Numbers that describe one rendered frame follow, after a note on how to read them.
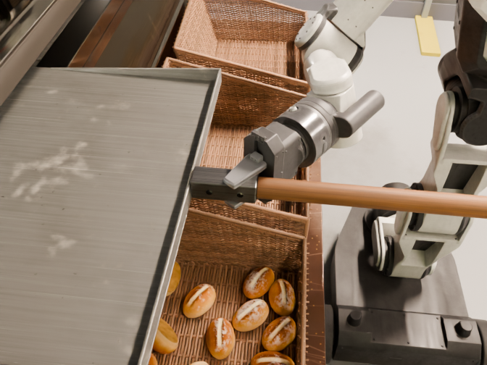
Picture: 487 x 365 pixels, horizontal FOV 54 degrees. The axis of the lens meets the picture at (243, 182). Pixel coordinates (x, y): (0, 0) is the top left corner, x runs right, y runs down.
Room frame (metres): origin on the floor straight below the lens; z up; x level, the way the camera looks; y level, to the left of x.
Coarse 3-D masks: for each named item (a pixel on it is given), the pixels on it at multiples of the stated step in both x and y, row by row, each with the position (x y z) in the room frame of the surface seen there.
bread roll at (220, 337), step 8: (216, 320) 0.55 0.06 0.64; (224, 320) 0.55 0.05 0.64; (208, 328) 0.54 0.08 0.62; (216, 328) 0.53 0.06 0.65; (224, 328) 0.53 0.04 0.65; (232, 328) 0.54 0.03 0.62; (208, 336) 0.52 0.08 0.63; (216, 336) 0.51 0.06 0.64; (224, 336) 0.51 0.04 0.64; (232, 336) 0.52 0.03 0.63; (208, 344) 0.50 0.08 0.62; (216, 344) 0.49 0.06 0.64; (224, 344) 0.49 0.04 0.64; (232, 344) 0.50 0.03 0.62; (216, 352) 0.48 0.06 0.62; (224, 352) 0.48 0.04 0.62
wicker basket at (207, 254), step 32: (192, 224) 0.75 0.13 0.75; (224, 224) 0.74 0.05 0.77; (192, 256) 0.75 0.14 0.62; (224, 256) 0.74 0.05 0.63; (256, 256) 0.74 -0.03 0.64; (288, 256) 0.73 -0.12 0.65; (192, 288) 0.67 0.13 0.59; (224, 288) 0.67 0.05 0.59; (192, 352) 0.50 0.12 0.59; (256, 352) 0.50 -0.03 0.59; (288, 352) 0.50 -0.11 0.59
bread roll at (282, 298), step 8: (280, 280) 0.66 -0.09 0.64; (272, 288) 0.64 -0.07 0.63; (280, 288) 0.63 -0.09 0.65; (288, 288) 0.64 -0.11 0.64; (272, 296) 0.62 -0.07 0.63; (280, 296) 0.61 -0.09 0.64; (288, 296) 0.61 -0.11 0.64; (272, 304) 0.61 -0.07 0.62; (280, 304) 0.60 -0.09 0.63; (288, 304) 0.60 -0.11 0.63; (280, 312) 0.58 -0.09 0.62; (288, 312) 0.59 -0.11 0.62
